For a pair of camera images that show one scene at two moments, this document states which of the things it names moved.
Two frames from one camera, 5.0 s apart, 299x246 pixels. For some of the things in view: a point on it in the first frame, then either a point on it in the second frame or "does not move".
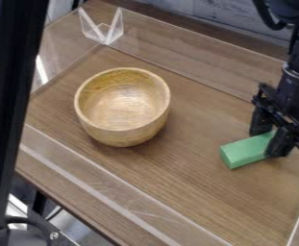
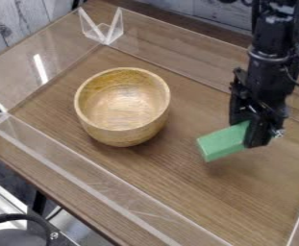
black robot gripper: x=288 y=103 to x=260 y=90
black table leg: x=41 y=202 does not move
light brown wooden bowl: x=122 y=104 does not move
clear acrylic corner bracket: x=99 y=32 does not move
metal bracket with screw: x=55 y=238 does not move
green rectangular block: x=248 y=150 to x=224 y=141
